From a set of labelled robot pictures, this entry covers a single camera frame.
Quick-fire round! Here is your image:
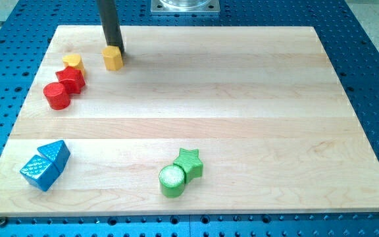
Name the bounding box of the yellow hexagon block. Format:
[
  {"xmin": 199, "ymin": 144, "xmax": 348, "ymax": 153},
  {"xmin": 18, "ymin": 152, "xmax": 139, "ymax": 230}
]
[{"xmin": 102, "ymin": 45, "xmax": 124, "ymax": 71}]

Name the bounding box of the light wooden board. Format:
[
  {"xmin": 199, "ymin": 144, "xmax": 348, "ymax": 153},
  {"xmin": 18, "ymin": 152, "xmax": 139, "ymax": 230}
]
[{"xmin": 0, "ymin": 25, "xmax": 379, "ymax": 217}]

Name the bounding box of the green star block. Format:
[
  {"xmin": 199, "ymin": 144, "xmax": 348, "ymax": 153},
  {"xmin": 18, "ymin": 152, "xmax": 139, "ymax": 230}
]
[{"xmin": 173, "ymin": 148, "xmax": 203, "ymax": 184}]

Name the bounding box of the green cylinder block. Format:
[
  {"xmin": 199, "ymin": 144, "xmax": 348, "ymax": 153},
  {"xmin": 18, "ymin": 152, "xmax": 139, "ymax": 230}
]
[{"xmin": 159, "ymin": 165, "xmax": 185, "ymax": 198}]

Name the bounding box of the red star block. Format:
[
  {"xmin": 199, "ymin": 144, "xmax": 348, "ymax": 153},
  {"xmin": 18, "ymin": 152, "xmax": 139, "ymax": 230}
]
[{"xmin": 55, "ymin": 66, "xmax": 86, "ymax": 94}]

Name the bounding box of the yellow heart block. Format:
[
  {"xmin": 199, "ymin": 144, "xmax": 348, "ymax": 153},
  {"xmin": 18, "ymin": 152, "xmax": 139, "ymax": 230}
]
[{"xmin": 62, "ymin": 54, "xmax": 85, "ymax": 76}]

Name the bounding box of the blue triangle block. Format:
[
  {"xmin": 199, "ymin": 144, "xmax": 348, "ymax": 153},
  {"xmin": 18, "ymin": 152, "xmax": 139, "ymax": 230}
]
[{"xmin": 37, "ymin": 140, "xmax": 70, "ymax": 173}]

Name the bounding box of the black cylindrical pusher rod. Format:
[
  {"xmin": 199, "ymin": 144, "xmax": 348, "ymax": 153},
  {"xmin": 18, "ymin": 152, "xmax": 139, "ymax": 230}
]
[{"xmin": 96, "ymin": 0, "xmax": 124, "ymax": 53}]

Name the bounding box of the red cylinder block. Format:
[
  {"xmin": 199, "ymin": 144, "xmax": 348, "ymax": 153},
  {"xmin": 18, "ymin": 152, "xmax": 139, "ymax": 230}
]
[{"xmin": 43, "ymin": 82, "xmax": 70, "ymax": 110}]

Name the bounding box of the blue cube block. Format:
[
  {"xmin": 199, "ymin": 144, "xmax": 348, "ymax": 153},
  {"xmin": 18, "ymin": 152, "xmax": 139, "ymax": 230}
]
[{"xmin": 20, "ymin": 155, "xmax": 60, "ymax": 192}]

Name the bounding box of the blue perforated metal table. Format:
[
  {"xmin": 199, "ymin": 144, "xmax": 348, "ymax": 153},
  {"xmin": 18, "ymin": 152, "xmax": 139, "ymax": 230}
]
[{"xmin": 0, "ymin": 1, "xmax": 379, "ymax": 236}]

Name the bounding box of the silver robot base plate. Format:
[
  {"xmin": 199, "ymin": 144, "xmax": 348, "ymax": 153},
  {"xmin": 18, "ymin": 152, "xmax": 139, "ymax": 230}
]
[{"xmin": 150, "ymin": 0, "xmax": 220, "ymax": 15}]

